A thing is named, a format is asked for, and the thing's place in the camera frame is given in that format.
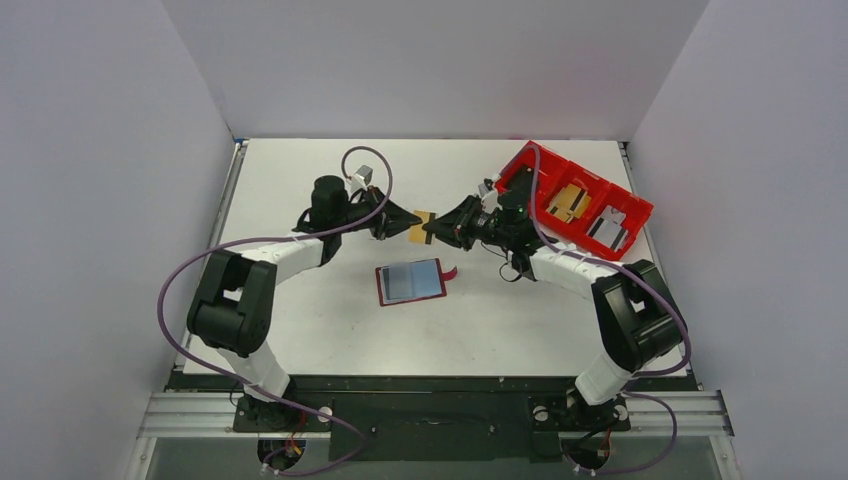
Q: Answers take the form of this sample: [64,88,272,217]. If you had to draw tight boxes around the red leather card holder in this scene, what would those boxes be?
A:
[375,258,459,307]

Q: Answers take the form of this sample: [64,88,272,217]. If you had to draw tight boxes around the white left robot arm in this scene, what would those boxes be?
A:
[187,175,423,402]

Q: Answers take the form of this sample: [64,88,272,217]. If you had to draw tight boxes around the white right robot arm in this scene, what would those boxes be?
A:
[423,173,685,406]

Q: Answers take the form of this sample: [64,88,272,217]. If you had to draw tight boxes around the gold cards in bin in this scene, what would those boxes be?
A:
[546,184,591,223]

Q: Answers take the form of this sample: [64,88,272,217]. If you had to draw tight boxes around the silver cards in bin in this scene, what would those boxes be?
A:
[587,205,629,252]

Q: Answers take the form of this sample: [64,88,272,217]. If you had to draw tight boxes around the red three-compartment bin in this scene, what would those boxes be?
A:
[494,141,654,261]

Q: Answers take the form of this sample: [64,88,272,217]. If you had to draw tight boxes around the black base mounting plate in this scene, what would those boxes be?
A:
[166,371,694,469]

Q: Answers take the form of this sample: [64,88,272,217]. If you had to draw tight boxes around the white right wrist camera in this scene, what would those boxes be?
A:
[478,178,498,213]

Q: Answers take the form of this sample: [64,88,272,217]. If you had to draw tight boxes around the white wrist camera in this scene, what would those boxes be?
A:
[478,178,498,213]
[350,165,374,190]

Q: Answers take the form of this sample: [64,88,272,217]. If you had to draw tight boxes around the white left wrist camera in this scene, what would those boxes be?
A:
[350,165,374,190]

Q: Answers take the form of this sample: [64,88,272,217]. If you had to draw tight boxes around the aluminium front rail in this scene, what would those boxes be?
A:
[137,391,734,439]

